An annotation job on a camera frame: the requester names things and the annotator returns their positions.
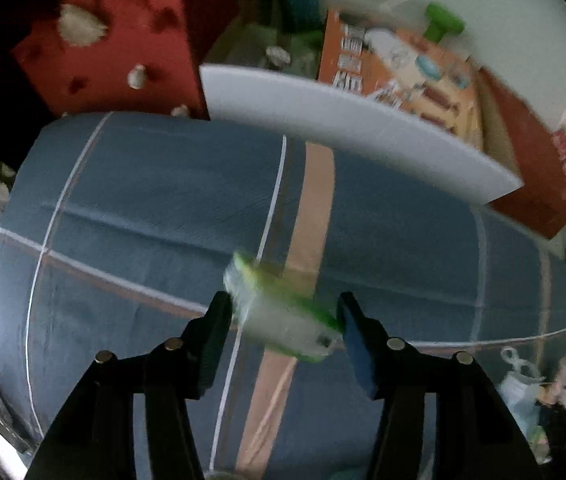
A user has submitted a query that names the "red felt bag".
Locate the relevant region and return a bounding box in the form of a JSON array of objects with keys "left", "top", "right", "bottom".
[{"left": 10, "top": 0, "right": 241, "bottom": 121}]

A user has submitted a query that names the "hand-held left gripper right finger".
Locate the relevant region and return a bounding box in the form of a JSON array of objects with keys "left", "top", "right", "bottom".
[{"left": 335, "top": 291, "right": 544, "bottom": 480}]

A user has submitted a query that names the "green dumbbell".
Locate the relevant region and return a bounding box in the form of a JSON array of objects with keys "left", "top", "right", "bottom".
[{"left": 423, "top": 2, "right": 465, "bottom": 43}]

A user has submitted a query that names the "white foam board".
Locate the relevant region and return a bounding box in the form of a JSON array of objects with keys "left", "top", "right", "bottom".
[{"left": 198, "top": 62, "right": 524, "bottom": 206}]

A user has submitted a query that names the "orange printed box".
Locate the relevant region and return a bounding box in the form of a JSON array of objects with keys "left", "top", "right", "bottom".
[{"left": 317, "top": 8, "right": 486, "bottom": 151}]

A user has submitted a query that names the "small green tissue pack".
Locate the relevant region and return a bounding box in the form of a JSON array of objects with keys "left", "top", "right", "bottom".
[{"left": 223, "top": 251, "right": 346, "bottom": 363}]

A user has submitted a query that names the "blue plaid bedsheet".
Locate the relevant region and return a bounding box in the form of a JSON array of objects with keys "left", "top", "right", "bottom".
[{"left": 0, "top": 111, "right": 566, "bottom": 480}]

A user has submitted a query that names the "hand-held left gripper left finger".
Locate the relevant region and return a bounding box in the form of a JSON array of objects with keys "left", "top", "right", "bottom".
[{"left": 23, "top": 290, "right": 235, "bottom": 480}]

